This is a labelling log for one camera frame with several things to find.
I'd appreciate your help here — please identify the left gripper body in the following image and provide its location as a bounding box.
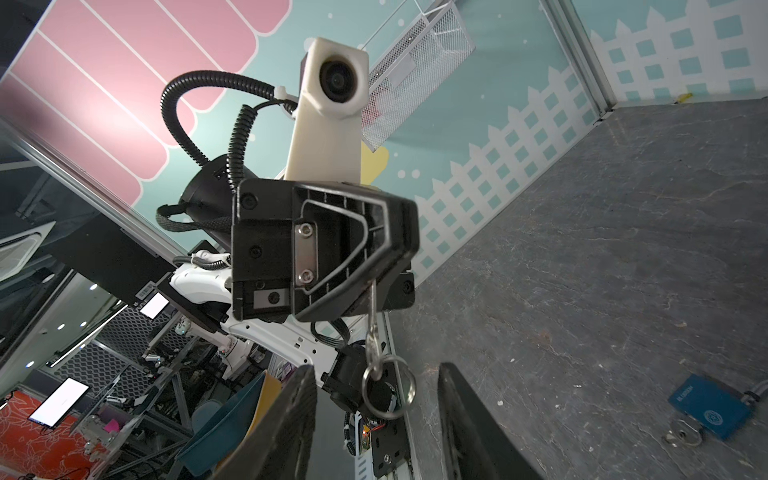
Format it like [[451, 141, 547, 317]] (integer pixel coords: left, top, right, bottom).
[[231, 179, 420, 323]]

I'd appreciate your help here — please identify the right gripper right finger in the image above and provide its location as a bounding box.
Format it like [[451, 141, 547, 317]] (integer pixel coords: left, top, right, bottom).
[[437, 363, 541, 480]]

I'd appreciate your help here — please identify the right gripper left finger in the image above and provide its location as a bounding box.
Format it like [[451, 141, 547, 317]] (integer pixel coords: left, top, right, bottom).
[[213, 365, 317, 480]]

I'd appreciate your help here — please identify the key for black padlock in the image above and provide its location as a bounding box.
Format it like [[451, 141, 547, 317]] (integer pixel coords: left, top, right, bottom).
[[361, 280, 418, 421]]

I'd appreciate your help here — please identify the key for blue padlock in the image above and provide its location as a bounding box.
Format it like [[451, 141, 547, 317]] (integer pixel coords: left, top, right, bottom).
[[662, 416, 704, 448]]

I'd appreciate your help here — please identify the blue padlock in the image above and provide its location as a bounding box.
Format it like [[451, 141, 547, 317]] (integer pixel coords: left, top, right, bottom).
[[668, 374, 767, 441]]

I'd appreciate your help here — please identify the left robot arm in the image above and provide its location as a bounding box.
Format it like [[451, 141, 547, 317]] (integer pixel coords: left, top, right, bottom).
[[156, 70, 419, 420]]

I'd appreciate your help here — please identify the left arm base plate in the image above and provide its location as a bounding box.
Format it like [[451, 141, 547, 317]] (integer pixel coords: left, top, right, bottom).
[[350, 414, 414, 480]]

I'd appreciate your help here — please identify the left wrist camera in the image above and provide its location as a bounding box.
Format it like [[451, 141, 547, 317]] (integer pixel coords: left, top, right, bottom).
[[284, 38, 369, 184]]

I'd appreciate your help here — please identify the white wire mesh basket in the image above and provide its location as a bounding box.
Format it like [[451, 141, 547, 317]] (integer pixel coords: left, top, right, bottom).
[[362, 1, 475, 152]]

